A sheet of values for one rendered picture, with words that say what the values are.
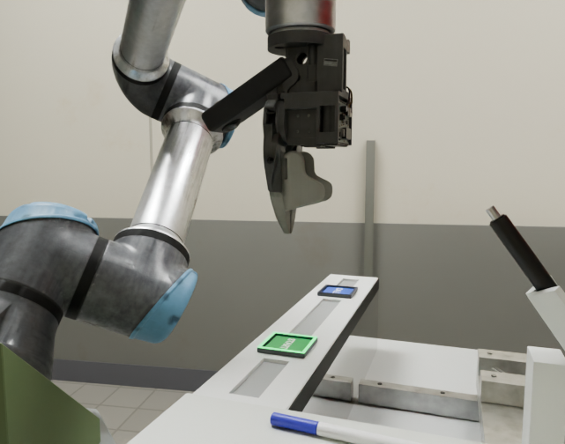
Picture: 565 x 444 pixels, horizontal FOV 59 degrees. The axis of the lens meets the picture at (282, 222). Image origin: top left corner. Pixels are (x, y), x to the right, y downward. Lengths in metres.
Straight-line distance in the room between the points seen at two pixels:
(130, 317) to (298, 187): 0.29
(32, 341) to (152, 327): 0.15
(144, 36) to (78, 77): 2.02
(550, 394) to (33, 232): 0.58
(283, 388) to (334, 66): 0.32
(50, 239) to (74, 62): 2.21
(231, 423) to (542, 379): 0.23
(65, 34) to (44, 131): 0.50
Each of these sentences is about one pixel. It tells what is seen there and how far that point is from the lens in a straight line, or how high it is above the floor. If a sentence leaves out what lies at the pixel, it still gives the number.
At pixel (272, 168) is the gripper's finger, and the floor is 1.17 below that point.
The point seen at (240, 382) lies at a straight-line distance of 0.51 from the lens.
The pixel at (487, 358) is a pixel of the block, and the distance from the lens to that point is 0.76.
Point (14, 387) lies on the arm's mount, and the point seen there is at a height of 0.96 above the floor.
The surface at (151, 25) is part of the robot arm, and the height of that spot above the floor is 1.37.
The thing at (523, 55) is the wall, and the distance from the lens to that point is 2.51.
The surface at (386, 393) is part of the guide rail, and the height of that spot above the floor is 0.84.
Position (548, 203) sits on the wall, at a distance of 2.51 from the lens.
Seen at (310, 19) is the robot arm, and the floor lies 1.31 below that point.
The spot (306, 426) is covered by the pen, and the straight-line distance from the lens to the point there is 0.41.
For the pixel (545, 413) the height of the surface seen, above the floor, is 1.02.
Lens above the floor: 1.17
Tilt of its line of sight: 6 degrees down
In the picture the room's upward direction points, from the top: straight up
